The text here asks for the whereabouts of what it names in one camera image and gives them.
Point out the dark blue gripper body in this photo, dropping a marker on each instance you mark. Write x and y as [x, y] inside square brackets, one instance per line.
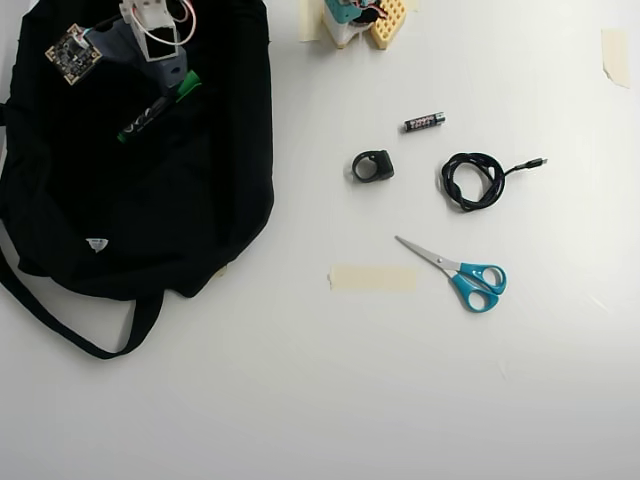
[173, 73]

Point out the bare camera circuit board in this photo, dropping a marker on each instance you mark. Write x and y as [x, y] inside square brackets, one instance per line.
[72, 55]

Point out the small beige masking tape piece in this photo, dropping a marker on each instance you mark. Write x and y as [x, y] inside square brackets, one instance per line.
[222, 271]
[412, 5]

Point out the green marker with black barrel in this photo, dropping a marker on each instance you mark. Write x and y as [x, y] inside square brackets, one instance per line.
[187, 85]

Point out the black fabric bag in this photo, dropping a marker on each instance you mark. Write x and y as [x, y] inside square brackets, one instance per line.
[125, 200]

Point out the torn beige masking tape strip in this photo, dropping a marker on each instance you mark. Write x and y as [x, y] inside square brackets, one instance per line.
[616, 55]

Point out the yellow perforated robot base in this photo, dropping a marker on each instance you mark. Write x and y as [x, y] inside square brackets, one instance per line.
[385, 25]

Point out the long beige masking tape strip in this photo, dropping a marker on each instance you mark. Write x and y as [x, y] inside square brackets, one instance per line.
[375, 279]

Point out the black AA battery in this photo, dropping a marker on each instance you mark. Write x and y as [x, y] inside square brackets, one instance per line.
[422, 123]

